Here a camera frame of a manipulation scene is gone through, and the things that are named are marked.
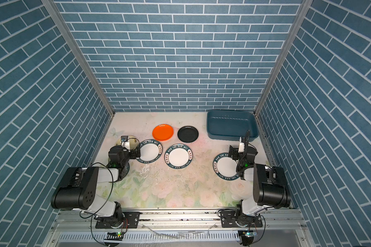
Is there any teal patterned plate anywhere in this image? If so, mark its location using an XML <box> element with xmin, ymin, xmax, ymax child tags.
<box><xmin>119</xmin><ymin>162</ymin><xmax>130</xmax><ymax>180</ymax></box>

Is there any cream yellow plate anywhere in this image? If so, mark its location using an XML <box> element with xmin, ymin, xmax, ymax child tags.
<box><xmin>129</xmin><ymin>135</ymin><xmax>140</xmax><ymax>150</ymax></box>

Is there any white plate green rim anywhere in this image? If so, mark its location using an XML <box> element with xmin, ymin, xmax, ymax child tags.
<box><xmin>213</xmin><ymin>153</ymin><xmax>239</xmax><ymax>181</ymax></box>
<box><xmin>164</xmin><ymin>144</ymin><xmax>193</xmax><ymax>169</ymax></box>
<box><xmin>136</xmin><ymin>139</ymin><xmax>163</xmax><ymax>164</ymax></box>

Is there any right aluminium corner post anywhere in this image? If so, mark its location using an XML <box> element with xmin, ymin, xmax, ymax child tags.
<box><xmin>254</xmin><ymin>0</ymin><xmax>313</xmax><ymax>117</ymax></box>

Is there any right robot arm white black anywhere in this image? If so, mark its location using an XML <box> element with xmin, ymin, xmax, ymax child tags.
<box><xmin>228</xmin><ymin>144</ymin><xmax>291</xmax><ymax>227</ymax></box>

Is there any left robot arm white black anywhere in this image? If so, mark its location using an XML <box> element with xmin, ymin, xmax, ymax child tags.
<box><xmin>50</xmin><ymin>144</ymin><xmax>141</xmax><ymax>229</ymax></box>

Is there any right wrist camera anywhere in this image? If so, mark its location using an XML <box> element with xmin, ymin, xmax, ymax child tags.
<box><xmin>238</xmin><ymin>130</ymin><xmax>250</xmax><ymax>154</ymax></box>

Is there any teal plastic bin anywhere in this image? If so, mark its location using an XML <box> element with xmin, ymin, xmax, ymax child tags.
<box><xmin>207</xmin><ymin>110</ymin><xmax>259</xmax><ymax>142</ymax></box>

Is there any aluminium front rail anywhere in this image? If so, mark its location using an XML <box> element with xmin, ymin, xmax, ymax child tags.
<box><xmin>44</xmin><ymin>209</ymin><xmax>314</xmax><ymax>247</ymax></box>

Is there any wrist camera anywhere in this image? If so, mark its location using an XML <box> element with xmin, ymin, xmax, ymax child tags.
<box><xmin>120</xmin><ymin>136</ymin><xmax>133</xmax><ymax>150</ymax></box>
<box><xmin>238</xmin><ymin>130</ymin><xmax>250</xmax><ymax>154</ymax></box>

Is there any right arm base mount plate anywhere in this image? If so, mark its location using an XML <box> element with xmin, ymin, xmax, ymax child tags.
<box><xmin>217</xmin><ymin>210</ymin><xmax>263</xmax><ymax>228</ymax></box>

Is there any left aluminium corner post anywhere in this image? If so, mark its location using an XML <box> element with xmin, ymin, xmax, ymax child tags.
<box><xmin>42</xmin><ymin>0</ymin><xmax>115</xmax><ymax>117</ymax></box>

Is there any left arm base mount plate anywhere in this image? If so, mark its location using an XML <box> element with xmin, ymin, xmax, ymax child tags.
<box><xmin>95</xmin><ymin>212</ymin><xmax>141</xmax><ymax>229</ymax></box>

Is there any black plate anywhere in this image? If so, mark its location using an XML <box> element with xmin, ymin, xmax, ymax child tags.
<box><xmin>177</xmin><ymin>126</ymin><xmax>199</xmax><ymax>143</ymax></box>

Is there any aluminium corner post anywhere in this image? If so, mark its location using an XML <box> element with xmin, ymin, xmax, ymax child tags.
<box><xmin>254</xmin><ymin>0</ymin><xmax>313</xmax><ymax>117</ymax></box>
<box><xmin>42</xmin><ymin>0</ymin><xmax>115</xmax><ymax>117</ymax></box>

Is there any orange plate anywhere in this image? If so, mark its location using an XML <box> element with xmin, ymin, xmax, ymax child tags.
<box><xmin>152</xmin><ymin>124</ymin><xmax>174</xmax><ymax>141</ymax></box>

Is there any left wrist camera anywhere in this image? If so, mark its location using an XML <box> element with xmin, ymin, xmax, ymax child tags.
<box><xmin>120</xmin><ymin>136</ymin><xmax>133</xmax><ymax>150</ymax></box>

